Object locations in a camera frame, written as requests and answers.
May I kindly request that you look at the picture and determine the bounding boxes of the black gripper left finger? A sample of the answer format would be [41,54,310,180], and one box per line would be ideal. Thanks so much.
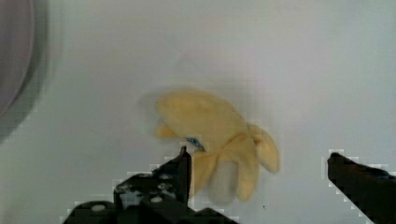
[113,146,191,210]

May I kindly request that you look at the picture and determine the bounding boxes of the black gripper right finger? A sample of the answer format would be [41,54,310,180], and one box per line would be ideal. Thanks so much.
[327,152,396,224]

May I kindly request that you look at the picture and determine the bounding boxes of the yellow plush peeled banana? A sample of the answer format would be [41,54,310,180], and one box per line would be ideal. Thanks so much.
[155,90,279,202]

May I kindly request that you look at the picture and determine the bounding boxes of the grey round plate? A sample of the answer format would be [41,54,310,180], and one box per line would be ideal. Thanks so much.
[0,0,35,114]

